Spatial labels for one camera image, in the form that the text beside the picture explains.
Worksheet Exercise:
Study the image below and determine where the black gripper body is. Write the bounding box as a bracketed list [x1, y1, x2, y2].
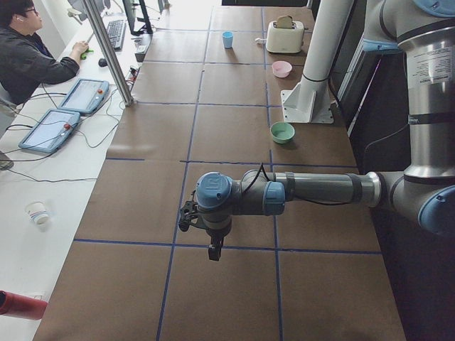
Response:
[178, 191, 228, 245]

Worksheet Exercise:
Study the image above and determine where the light blue plastic cup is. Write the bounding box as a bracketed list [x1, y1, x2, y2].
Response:
[222, 31, 234, 49]

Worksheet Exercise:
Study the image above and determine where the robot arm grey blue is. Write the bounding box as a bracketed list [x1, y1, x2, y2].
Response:
[178, 1, 454, 261]

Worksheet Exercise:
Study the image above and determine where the green plastic bowl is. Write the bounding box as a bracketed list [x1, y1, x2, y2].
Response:
[270, 121, 295, 144]

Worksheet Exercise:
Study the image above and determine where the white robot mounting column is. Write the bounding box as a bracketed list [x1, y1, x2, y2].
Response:
[281, 0, 354, 124]

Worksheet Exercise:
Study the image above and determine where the pink plastic bowl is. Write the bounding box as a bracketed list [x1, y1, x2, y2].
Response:
[272, 60, 293, 78]

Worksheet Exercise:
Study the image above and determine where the white paper cup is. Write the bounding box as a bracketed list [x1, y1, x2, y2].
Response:
[25, 202, 49, 224]

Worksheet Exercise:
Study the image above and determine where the upper blue teach pendant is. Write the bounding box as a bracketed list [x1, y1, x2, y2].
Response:
[58, 78, 109, 116]

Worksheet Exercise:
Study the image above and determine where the blue teach pendant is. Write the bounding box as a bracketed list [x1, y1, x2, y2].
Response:
[58, 78, 109, 116]
[18, 109, 80, 154]

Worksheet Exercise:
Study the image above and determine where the lower blue teach pendant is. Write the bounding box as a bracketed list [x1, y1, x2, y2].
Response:
[18, 109, 80, 154]

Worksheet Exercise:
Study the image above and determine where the black computer mouse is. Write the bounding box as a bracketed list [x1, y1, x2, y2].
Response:
[98, 58, 107, 67]

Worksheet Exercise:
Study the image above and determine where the cream toaster with bread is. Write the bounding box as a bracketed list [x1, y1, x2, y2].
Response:
[266, 16, 305, 53]

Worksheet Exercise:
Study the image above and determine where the red bottle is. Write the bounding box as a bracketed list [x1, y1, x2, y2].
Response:
[1, 291, 48, 320]

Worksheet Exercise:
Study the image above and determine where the black keyboard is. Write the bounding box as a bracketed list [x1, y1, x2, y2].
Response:
[106, 19, 126, 51]

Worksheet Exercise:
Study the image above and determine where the black computer monitor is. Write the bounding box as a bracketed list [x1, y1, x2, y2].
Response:
[122, 0, 153, 36]

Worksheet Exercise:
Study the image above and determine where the seated person in black jacket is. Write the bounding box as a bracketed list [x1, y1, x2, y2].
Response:
[1, 1, 89, 104]

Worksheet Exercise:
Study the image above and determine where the aluminium frame post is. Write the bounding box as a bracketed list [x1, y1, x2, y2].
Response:
[82, 0, 134, 107]

